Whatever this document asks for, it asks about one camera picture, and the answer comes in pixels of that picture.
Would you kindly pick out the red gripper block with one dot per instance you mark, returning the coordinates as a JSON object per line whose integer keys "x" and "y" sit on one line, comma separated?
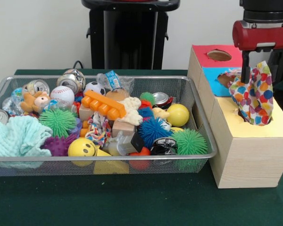
{"x": 250, "y": 35}

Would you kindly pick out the colourful dotted cloth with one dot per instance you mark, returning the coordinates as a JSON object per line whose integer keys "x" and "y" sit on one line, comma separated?
{"x": 257, "y": 99}

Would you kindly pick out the wooden box with three holes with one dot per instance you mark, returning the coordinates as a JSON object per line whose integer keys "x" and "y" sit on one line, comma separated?
{"x": 247, "y": 160}

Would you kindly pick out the plain yellow ball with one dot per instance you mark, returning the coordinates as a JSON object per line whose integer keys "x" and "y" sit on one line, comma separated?
{"x": 178, "y": 115}

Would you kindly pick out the green spiky rubber ball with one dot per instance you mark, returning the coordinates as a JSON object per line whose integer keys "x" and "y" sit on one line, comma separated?
{"x": 189, "y": 142}
{"x": 56, "y": 122}

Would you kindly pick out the blue spiky rubber ball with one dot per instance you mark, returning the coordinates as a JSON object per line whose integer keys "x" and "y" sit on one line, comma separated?
{"x": 154, "y": 129}

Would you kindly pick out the cream fluffy cloth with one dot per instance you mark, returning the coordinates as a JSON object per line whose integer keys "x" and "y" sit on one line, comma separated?
{"x": 132, "y": 110}

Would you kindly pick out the orange plastic block toy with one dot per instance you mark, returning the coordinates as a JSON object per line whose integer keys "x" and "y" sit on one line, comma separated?
{"x": 103, "y": 106}

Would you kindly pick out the dark green table cloth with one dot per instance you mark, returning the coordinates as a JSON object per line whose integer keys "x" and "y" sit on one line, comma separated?
{"x": 132, "y": 202}

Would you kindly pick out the yellow smiley face ball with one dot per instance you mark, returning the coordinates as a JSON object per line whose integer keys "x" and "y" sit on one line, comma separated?
{"x": 81, "y": 147}

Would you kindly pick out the white baseball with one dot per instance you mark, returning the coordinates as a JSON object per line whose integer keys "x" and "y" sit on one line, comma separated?
{"x": 61, "y": 94}

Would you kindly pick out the brown teddy bear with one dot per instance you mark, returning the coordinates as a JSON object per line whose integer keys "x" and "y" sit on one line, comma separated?
{"x": 31, "y": 101}

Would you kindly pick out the mint green knitted cloth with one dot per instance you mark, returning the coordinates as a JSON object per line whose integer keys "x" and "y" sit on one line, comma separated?
{"x": 16, "y": 136}

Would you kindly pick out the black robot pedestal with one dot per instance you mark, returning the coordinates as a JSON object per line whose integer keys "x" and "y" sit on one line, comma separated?
{"x": 132, "y": 35}

